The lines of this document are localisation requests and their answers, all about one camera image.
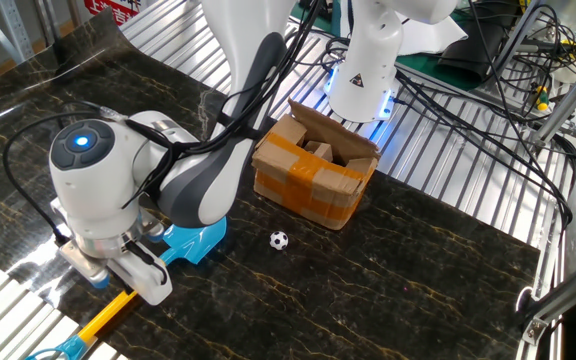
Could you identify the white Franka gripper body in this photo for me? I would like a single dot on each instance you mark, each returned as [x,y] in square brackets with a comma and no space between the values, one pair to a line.
[143,280]

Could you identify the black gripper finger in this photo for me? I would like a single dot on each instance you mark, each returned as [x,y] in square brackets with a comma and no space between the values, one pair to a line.
[131,290]

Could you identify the blue yellow toy shovel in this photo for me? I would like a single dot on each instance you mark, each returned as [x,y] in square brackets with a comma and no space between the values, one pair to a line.
[193,242]

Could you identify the small toy soccer ball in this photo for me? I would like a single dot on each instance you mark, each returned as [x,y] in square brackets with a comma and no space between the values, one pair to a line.
[279,240]

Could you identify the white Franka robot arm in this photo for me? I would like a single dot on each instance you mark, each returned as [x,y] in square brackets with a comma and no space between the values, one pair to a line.
[93,195]

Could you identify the cardboard box with orange tape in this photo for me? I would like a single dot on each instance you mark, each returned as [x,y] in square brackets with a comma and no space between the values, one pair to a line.
[313,190]

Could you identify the black marble pattern mat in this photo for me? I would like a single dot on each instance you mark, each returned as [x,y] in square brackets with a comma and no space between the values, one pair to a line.
[393,290]

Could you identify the red printed sign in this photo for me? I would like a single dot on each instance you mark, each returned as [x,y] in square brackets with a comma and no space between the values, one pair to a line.
[108,6]

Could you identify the green cutting mat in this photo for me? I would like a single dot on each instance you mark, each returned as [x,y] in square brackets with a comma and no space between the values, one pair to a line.
[418,67]

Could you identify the white sheet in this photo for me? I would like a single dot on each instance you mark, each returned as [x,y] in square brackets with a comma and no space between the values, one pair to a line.
[433,35]

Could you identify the black bag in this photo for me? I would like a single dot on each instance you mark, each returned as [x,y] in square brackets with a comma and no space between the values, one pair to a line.
[473,50]

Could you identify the yellow green screwdriver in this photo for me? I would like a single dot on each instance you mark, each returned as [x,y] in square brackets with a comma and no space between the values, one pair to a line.
[542,97]

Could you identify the slanted aluminium profile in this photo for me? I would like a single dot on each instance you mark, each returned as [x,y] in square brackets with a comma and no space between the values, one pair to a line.
[573,97]

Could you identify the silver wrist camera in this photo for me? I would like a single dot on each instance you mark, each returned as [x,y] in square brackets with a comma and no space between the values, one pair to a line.
[83,262]

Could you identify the grey metal shelf frame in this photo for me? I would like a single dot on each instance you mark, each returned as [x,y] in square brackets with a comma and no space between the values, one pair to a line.
[13,30]

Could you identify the aluminium profile with bracket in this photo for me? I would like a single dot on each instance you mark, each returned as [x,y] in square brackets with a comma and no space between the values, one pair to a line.
[568,295]

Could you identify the thin aluminium post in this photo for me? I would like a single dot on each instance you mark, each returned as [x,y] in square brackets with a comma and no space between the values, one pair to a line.
[523,30]

